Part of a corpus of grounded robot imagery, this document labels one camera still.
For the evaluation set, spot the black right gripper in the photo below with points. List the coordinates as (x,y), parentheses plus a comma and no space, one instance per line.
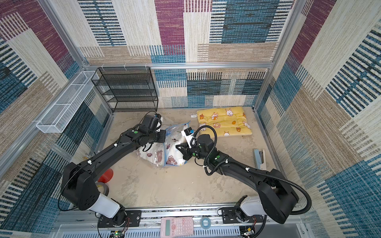
(183,148)

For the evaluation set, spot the clear vacuum bag blue zipper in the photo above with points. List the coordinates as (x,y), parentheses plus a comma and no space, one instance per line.
(169,142)

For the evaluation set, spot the white mesh wall basket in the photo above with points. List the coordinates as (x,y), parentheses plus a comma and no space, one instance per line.
(56,119)

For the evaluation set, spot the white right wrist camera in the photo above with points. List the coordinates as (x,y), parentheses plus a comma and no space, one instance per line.
(189,136)

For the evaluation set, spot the yellow cartoon print blanket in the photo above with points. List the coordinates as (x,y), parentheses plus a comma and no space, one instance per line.
(230,121)

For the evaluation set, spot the red pencil cup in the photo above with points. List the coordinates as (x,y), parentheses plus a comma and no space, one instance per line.
(107,176)

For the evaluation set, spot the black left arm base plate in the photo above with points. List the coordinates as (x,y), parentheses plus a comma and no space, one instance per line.
(128,218)

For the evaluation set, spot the grey tape roll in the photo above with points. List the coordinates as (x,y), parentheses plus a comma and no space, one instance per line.
(103,188)

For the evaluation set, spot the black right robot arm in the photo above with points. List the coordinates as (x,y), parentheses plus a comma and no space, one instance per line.
(279,197)

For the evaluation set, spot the grey blue stapler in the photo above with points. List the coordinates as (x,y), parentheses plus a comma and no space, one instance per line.
(260,159)

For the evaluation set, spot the black wire shelf rack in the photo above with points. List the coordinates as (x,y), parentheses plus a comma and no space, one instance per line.
(127,89)

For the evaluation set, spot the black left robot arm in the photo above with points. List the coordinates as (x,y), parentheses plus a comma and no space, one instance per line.
(79,180)

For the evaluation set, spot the pink calculator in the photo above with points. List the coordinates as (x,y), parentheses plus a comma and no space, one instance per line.
(173,227)

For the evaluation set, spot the white bear print blanket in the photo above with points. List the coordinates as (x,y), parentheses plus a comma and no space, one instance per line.
(169,151)

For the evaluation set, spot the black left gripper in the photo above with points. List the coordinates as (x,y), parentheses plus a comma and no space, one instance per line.
(163,133)

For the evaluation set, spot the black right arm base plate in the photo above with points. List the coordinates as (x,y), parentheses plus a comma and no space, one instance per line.
(231,215)

